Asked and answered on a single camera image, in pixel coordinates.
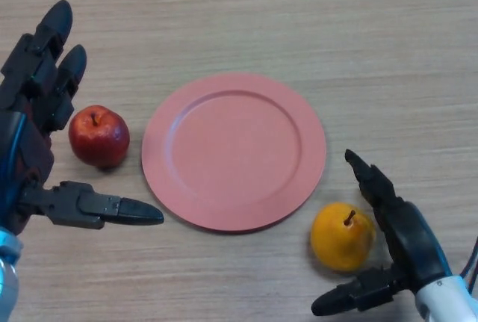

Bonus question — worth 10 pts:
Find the red apple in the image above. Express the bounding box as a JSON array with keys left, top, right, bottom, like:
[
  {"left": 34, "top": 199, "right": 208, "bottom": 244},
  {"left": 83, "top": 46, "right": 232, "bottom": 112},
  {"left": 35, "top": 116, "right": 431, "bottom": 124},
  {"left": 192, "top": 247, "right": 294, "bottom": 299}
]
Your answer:
[{"left": 68, "top": 104, "right": 131, "bottom": 168}]

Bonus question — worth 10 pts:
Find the pink round plate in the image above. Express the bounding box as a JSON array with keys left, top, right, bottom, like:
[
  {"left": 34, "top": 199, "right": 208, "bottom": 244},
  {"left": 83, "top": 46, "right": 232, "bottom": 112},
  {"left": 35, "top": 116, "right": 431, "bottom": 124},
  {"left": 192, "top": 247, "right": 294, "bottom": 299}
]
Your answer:
[{"left": 140, "top": 72, "right": 327, "bottom": 235}]

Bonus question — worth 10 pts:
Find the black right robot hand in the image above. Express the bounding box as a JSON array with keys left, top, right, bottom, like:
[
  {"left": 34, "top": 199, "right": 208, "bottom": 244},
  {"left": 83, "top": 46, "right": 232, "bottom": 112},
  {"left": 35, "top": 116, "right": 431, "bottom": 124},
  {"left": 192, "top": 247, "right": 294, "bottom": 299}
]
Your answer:
[{"left": 311, "top": 149, "right": 455, "bottom": 318}]

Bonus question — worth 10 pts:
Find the yellow pear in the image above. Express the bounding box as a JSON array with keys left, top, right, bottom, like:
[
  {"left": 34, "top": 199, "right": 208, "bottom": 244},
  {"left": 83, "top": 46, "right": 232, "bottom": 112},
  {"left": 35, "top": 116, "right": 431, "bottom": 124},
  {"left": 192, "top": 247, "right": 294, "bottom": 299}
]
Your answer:
[{"left": 310, "top": 202, "right": 376, "bottom": 273}]

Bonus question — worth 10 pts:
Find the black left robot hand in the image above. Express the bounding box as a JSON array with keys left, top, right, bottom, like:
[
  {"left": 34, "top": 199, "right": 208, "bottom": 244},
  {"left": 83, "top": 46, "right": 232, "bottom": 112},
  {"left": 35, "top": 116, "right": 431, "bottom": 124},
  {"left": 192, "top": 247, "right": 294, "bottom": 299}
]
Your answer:
[{"left": 0, "top": 0, "right": 165, "bottom": 235}]

